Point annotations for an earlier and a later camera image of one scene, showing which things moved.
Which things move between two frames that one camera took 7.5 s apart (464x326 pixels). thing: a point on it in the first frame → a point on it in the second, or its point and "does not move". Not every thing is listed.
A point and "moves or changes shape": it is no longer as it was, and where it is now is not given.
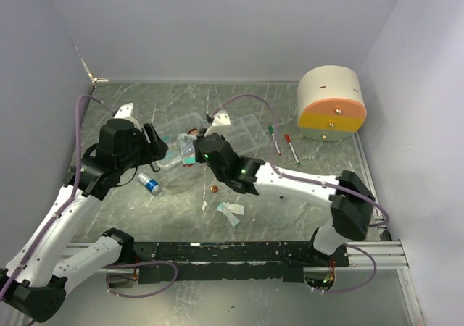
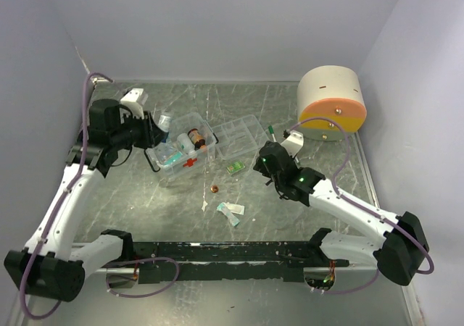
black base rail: [234, 261] does not move
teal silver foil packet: [186, 144] moves or changes shape
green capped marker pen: [270, 130] does not move
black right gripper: [199, 148] → [264, 158]
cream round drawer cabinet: [330, 103] does not move
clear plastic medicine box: [177, 132] does not move
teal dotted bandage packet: [223, 208] does not move
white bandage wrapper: [236, 209] does not move
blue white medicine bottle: [151, 185] → [164, 124]
